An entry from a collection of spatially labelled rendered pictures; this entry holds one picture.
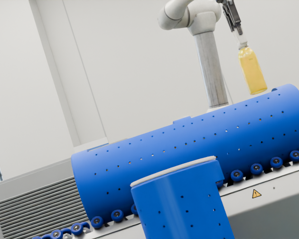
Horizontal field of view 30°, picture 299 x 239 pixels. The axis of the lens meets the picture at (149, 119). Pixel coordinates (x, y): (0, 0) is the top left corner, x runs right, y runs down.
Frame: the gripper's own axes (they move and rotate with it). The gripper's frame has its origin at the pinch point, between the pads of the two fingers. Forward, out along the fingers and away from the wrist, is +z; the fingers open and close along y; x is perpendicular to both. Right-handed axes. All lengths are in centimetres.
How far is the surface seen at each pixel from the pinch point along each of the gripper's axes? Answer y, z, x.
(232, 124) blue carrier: 12.8, 32.8, -17.0
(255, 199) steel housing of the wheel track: 13, 60, -19
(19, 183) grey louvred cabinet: -164, 5, -134
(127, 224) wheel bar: 11, 54, -64
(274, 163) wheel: 10, 51, -7
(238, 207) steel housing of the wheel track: 13, 61, -25
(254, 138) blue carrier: 13.4, 40.0, -11.5
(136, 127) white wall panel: -282, -23, -46
